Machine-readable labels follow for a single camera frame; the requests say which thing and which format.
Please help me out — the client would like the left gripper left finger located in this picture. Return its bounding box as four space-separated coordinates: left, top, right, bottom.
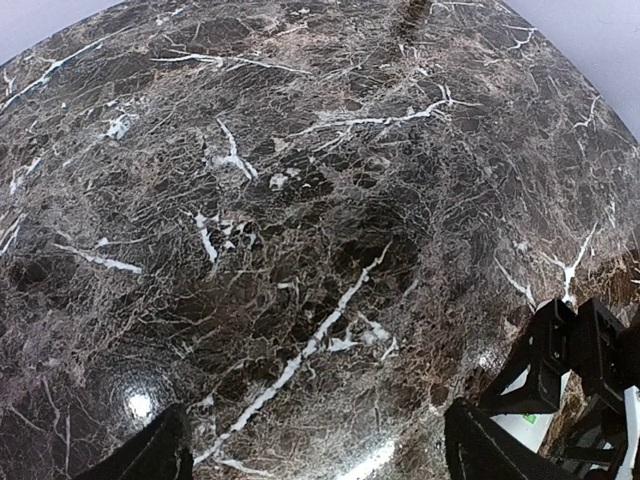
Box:
76 403 194 480

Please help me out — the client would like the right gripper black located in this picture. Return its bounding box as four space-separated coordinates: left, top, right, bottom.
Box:
479 298 639 479

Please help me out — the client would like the white remote control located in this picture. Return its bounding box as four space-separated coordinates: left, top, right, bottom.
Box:
490 367 570 454

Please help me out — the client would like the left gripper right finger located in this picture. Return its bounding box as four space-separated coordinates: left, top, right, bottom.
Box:
444 397 573 480

